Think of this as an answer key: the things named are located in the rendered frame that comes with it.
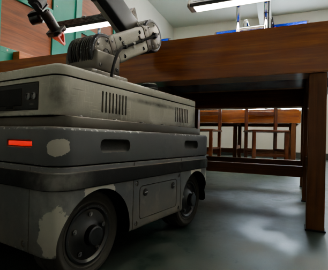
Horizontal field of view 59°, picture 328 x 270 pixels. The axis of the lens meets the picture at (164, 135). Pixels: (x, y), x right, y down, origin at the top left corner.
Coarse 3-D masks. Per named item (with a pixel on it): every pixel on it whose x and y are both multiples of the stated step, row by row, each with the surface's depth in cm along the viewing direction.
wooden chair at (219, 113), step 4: (200, 112) 408; (204, 112) 406; (208, 112) 403; (212, 112) 401; (216, 112) 398; (220, 112) 394; (220, 116) 394; (220, 120) 394; (220, 124) 394; (220, 128) 394; (212, 132) 361; (220, 132) 394; (212, 136) 361; (220, 136) 394; (212, 140) 362; (220, 140) 394; (212, 144) 362; (220, 144) 394; (208, 148) 361; (212, 148) 362; (216, 148) 380; (220, 148) 395; (208, 152) 361; (212, 152) 363; (216, 152) 397; (220, 152) 395
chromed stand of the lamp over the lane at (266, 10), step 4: (264, 4) 160; (268, 4) 159; (236, 8) 166; (240, 8) 165; (264, 8) 160; (268, 8) 159; (236, 12) 166; (240, 12) 165; (264, 12) 159; (268, 12) 159; (236, 16) 166; (240, 16) 165; (264, 16) 159; (268, 16) 159; (236, 20) 166; (240, 20) 166; (264, 20) 159; (236, 24) 166; (240, 24) 166; (264, 24) 159; (268, 24) 159; (236, 28) 165; (240, 28) 165; (244, 28) 164; (248, 28) 163; (252, 28) 162; (256, 28) 162
